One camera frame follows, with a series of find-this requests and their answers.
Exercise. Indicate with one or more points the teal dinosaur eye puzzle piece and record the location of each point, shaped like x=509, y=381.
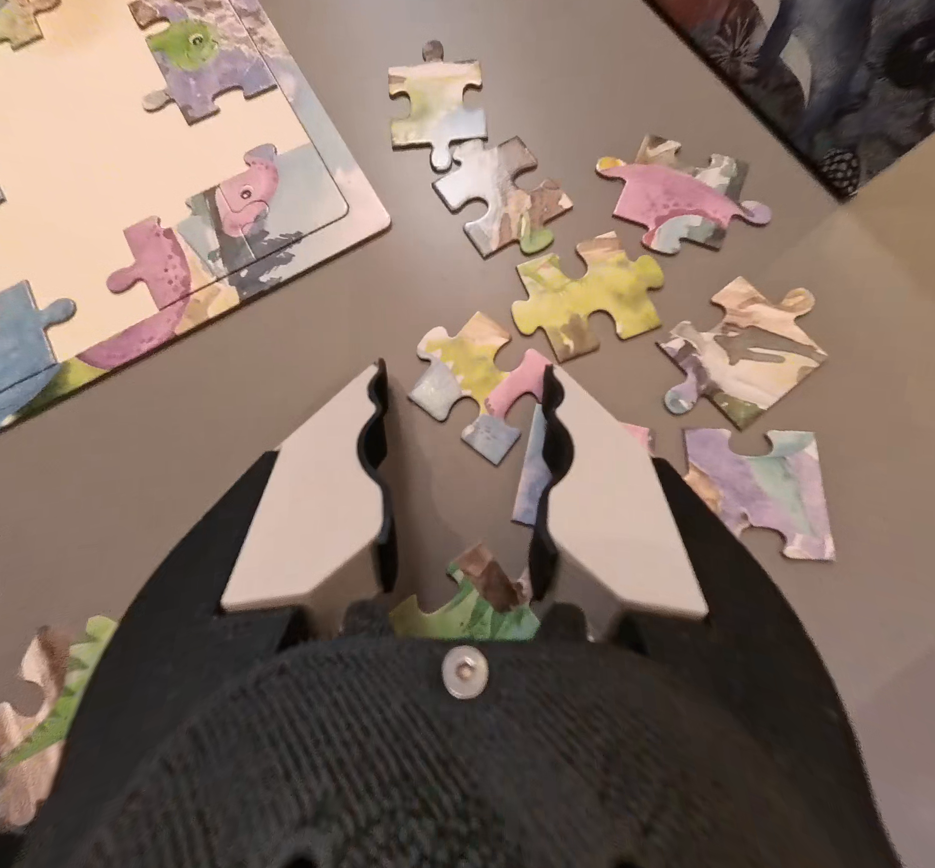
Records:
x=22, y=13

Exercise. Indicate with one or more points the illustrated puzzle box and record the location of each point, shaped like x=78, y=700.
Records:
x=803, y=43

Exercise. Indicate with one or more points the plain blue corner puzzle piece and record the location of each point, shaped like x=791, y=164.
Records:
x=22, y=342

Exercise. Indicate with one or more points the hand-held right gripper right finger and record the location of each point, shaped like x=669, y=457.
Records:
x=621, y=517

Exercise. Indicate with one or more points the pink lavender puzzle piece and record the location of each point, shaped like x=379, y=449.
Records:
x=314, y=181

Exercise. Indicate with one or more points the grey blue puzzle piece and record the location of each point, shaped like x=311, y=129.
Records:
x=212, y=225

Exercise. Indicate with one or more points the purple green head puzzle piece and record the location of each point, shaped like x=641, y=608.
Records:
x=212, y=79

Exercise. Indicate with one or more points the yellow green pink puzzle piece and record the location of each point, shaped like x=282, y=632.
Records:
x=467, y=364

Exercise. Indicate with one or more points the scattered loose puzzle pieces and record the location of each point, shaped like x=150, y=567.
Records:
x=584, y=298

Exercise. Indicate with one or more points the dinosaur puzzle board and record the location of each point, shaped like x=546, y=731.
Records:
x=73, y=152

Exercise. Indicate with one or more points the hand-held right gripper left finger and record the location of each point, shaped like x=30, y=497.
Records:
x=307, y=517

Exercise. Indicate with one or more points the pink dinosaur puzzle piece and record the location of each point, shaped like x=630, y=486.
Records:
x=161, y=262

